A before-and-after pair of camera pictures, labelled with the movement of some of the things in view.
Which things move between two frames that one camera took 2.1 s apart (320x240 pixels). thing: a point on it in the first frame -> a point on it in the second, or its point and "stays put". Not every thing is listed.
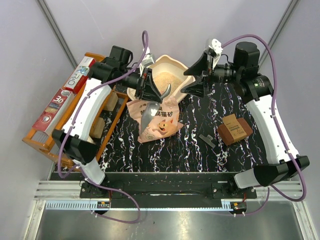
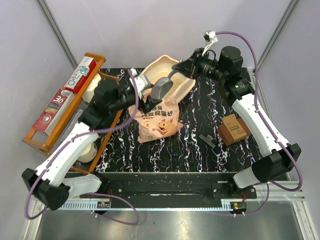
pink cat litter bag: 164,123 stays put
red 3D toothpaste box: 50,114 stays put
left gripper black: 147,88 -> 150,104
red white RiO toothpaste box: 80,76 stays put
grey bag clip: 208,139 stays put
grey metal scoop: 150,111 -> 162,86
